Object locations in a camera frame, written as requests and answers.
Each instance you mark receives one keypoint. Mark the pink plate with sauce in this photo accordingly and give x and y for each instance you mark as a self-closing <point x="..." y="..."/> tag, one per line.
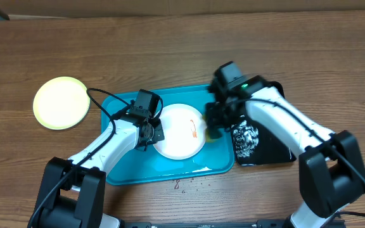
<point x="184" y="132"/>

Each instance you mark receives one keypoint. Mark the green yellow scrub sponge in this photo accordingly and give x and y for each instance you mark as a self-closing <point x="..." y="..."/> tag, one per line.
<point x="212" y="132"/>

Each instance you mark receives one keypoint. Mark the yellow-green plate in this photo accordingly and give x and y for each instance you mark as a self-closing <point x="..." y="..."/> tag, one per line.
<point x="61" y="103"/>

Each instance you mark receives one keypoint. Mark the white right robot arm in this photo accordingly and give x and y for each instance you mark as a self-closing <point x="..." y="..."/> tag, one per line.
<point x="331" y="168"/>

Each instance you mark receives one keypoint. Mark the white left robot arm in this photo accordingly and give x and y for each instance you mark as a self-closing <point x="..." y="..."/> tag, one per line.
<point x="72" y="191"/>

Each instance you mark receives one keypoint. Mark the black water tray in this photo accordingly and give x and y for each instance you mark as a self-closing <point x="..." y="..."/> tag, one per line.
<point x="254" y="144"/>

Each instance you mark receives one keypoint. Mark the teal plastic tray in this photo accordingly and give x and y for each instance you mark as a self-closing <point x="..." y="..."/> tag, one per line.
<point x="138" y="166"/>

